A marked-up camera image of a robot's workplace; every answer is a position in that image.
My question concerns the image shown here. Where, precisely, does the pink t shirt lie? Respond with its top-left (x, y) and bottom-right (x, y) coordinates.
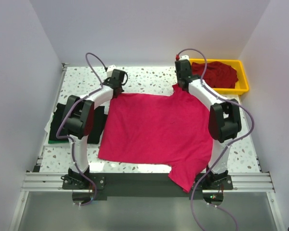
top-left (98, 85), bottom-right (213, 192)

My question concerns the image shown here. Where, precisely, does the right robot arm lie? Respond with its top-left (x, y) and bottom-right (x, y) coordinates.
top-left (175, 55), bottom-right (242, 189)

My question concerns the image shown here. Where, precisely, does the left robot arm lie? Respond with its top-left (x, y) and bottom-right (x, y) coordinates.
top-left (56, 65), bottom-right (128, 193)

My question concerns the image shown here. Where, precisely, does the dark red t shirt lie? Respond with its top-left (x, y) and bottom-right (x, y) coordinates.
top-left (203, 62), bottom-right (238, 89)

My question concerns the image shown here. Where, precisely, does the folded black t shirt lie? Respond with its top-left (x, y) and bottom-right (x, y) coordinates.
top-left (54, 103), bottom-right (108, 144)

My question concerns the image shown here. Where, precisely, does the yellow plastic bin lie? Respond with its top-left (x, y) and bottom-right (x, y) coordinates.
top-left (189, 58), bottom-right (250, 95)

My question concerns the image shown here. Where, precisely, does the white folded t shirt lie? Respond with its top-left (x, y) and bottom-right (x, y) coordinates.
top-left (44, 116), bottom-right (53, 134)

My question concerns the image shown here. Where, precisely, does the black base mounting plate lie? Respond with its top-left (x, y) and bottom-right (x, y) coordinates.
top-left (62, 172), bottom-right (233, 202)

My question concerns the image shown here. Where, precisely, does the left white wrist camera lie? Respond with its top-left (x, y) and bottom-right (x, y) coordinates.
top-left (106, 65), bottom-right (116, 77)

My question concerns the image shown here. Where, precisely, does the aluminium table frame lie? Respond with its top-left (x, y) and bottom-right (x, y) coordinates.
top-left (8, 63), bottom-right (280, 231)

